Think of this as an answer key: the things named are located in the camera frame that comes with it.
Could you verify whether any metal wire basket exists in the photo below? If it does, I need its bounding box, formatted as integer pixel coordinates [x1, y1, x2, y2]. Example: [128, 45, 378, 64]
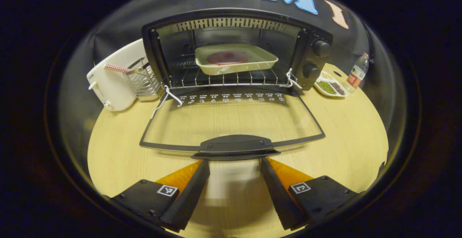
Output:
[126, 58, 162, 101]

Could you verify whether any red checkered strip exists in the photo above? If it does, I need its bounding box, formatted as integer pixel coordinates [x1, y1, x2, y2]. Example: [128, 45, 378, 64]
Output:
[104, 63, 133, 73]

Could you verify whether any white string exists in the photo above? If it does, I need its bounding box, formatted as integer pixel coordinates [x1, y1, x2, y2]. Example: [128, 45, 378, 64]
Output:
[280, 68, 302, 90]
[151, 85, 183, 119]

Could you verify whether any plastic bottle with red label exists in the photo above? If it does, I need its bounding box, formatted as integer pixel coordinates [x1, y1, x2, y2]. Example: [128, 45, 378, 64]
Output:
[345, 53, 370, 93]

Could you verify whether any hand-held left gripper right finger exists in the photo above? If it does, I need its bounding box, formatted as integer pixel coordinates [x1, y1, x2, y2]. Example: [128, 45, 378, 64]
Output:
[260, 157, 359, 231]

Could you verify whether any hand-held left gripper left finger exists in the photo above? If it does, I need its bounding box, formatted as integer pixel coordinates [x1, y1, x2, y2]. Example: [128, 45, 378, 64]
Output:
[110, 159, 211, 232]

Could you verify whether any pink ham slice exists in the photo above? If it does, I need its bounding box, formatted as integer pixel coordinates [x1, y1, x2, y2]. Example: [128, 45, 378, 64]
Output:
[207, 51, 249, 66]

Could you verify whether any white toaster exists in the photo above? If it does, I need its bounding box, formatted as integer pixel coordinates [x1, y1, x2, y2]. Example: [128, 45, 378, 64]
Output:
[87, 39, 145, 111]

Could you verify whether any white divided dish with beans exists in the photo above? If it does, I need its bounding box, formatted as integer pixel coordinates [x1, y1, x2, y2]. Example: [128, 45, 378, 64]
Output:
[314, 71, 349, 98]

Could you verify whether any cream baking dish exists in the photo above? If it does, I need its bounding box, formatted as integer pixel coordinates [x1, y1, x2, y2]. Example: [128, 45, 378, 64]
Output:
[195, 43, 279, 75]

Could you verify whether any black electric oven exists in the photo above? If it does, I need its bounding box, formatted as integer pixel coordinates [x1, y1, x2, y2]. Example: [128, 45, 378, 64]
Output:
[139, 8, 333, 160]

